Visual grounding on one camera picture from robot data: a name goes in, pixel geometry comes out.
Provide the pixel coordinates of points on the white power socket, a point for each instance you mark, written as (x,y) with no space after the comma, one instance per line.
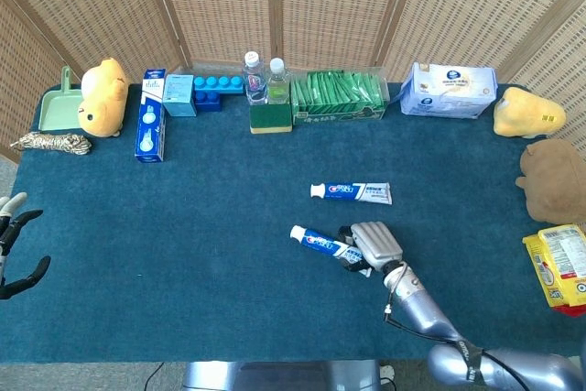
(387,372)

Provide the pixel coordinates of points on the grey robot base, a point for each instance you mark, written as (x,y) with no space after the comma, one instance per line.
(274,377)

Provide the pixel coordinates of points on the green yellow sponge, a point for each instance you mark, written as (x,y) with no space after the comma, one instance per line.
(271,117)

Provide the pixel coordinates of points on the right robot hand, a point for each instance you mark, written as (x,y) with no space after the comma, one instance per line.
(377,242)

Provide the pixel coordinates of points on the green dustpan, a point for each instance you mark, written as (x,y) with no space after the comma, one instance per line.
(59,109)

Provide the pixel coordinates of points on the light blue carton box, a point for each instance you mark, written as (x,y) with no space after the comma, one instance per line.
(179,98)

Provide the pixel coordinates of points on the Crest toothpaste tube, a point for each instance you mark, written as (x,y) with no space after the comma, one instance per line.
(352,192)
(320,242)

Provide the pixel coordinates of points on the yellow plush toy with tag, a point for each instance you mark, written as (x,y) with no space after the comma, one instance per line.
(526,114)

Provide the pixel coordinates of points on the long light blue toy brick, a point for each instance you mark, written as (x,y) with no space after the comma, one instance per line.
(220,85)

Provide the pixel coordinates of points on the tissue pack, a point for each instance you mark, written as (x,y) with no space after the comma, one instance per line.
(448,91)

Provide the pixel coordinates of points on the brown plush toy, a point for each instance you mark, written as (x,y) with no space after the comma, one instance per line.
(554,180)

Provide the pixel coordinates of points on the green tea bag box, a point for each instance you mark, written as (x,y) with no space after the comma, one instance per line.
(339,93)

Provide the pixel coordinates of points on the blue table cloth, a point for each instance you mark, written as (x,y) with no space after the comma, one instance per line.
(183,226)

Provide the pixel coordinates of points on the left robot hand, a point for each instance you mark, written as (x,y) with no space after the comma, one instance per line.
(14,226)

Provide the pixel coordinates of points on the yellow plush chick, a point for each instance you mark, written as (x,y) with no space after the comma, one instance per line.
(103,98)

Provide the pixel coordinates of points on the woven folding screen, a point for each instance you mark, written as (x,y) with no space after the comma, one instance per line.
(320,6)

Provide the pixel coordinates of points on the dark blue toy brick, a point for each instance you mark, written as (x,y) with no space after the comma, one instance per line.
(208,102)

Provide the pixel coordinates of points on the clear bottle purple label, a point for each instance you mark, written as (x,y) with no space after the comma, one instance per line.
(255,84)

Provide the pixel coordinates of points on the yellow snack bag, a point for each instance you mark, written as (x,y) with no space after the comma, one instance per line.
(558,263)

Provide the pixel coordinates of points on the green drink bottle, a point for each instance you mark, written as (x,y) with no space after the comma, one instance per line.
(278,86)

